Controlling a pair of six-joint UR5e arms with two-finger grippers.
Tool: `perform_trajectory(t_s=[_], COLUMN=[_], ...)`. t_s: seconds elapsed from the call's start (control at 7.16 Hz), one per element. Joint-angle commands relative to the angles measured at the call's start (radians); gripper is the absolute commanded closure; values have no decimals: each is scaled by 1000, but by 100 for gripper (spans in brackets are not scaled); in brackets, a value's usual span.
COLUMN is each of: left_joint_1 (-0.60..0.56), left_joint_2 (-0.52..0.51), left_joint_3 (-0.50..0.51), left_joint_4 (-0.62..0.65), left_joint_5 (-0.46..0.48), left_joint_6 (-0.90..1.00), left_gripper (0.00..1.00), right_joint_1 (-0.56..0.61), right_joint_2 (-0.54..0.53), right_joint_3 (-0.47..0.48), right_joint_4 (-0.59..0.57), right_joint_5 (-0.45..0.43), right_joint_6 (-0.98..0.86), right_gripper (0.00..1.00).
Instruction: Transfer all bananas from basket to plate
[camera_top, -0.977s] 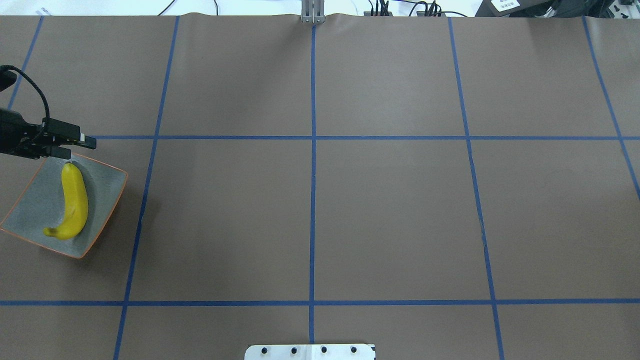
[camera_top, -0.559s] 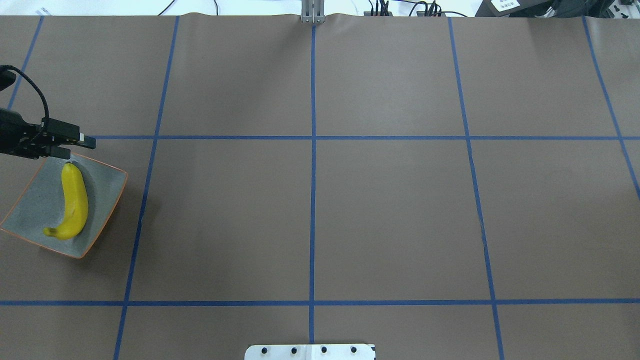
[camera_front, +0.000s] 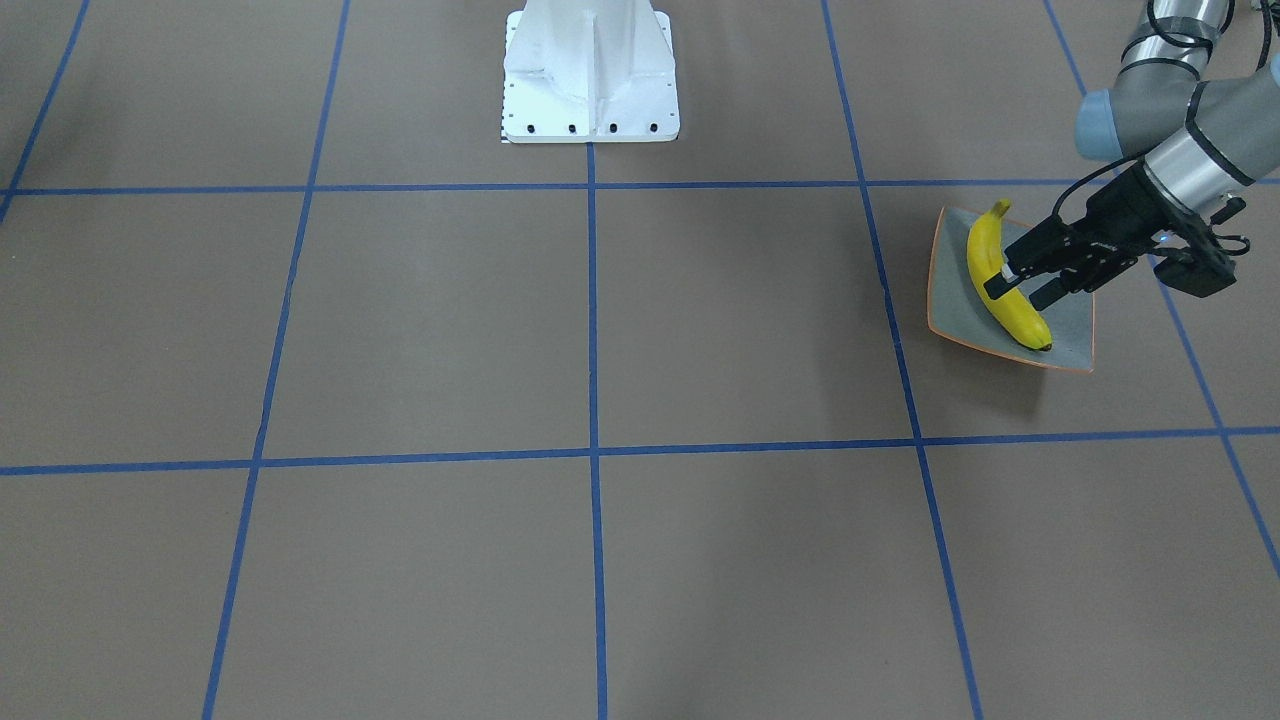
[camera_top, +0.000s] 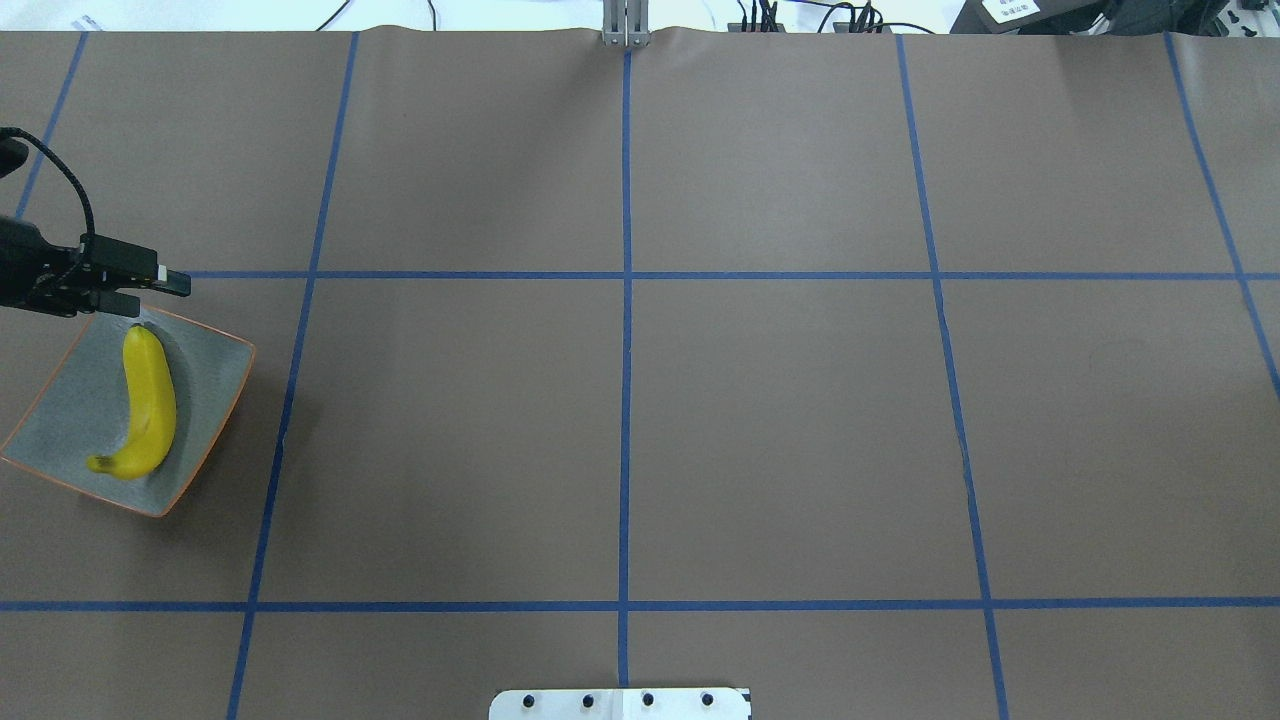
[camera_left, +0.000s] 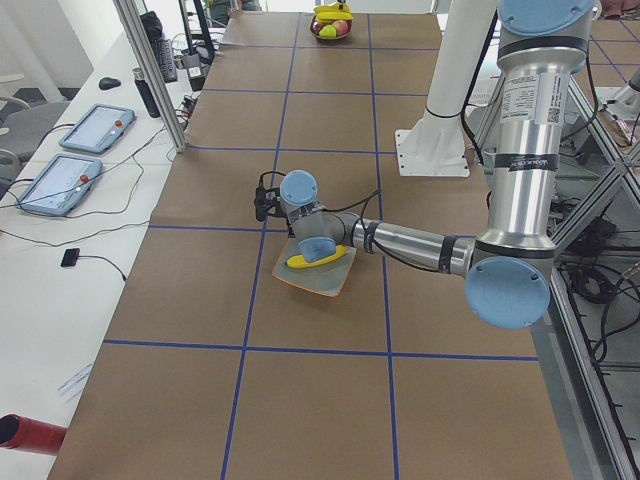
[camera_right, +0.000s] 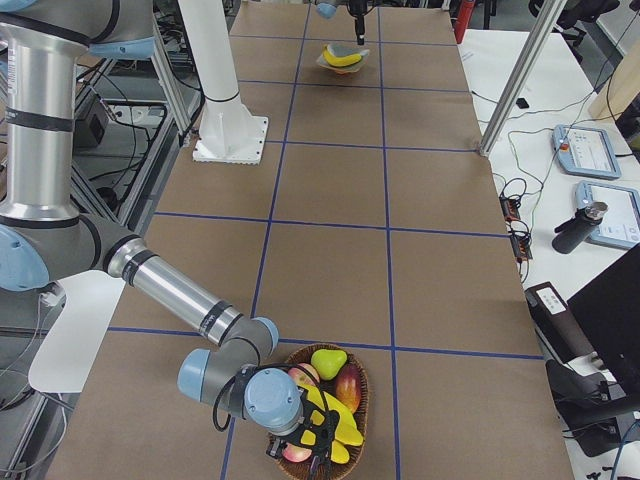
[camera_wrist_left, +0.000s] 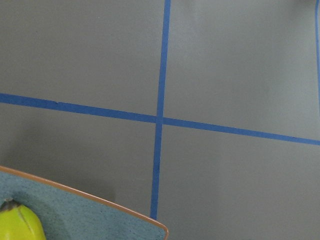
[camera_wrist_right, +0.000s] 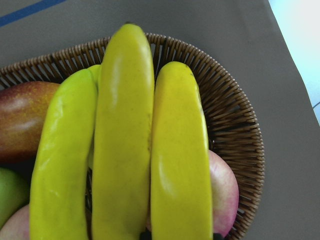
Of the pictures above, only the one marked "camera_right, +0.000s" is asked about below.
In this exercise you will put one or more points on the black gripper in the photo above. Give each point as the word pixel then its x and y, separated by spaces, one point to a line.
pixel 274 448

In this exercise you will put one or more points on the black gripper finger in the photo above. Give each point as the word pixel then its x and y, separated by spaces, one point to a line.
pixel 360 29

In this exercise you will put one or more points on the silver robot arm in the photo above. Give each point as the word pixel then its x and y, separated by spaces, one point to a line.
pixel 357 9
pixel 44 238

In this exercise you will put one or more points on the wicker fruit basket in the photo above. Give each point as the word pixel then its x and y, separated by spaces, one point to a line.
pixel 350 428

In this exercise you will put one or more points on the grey square plate orange rim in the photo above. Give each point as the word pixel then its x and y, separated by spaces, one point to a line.
pixel 354 69

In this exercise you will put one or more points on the red apple front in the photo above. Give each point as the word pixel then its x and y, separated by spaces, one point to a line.
pixel 296 454

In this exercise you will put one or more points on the red apple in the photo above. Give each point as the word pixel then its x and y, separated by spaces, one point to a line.
pixel 304 374
pixel 296 454

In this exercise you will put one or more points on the red apple back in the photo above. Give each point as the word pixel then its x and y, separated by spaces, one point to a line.
pixel 304 374

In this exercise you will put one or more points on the red mango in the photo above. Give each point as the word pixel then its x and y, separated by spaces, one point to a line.
pixel 348 387

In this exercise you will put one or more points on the green yellow pear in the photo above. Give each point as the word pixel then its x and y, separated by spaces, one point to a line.
pixel 328 362

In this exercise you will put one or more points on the red cylinder tube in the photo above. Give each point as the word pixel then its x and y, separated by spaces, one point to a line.
pixel 463 18

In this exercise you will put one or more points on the blue teach pendant far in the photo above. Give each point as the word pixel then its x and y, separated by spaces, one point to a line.
pixel 585 152

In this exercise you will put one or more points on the blue teach pendant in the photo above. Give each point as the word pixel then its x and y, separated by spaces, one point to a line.
pixel 620 226
pixel 585 152

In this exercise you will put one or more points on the orange circuit board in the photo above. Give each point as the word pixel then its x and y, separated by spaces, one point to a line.
pixel 517 229

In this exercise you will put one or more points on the black box with label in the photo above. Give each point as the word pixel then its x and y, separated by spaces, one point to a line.
pixel 556 322

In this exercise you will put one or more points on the black water bottle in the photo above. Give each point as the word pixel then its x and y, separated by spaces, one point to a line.
pixel 577 229

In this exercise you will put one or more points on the blue teach pendant near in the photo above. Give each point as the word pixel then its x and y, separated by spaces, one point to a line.
pixel 620 226

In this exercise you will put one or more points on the black monitor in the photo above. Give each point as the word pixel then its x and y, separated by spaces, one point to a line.
pixel 607 311

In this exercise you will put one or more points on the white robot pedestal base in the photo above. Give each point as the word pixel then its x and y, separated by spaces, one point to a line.
pixel 228 132

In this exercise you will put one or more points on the aluminium frame post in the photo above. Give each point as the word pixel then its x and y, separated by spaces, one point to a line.
pixel 525 62

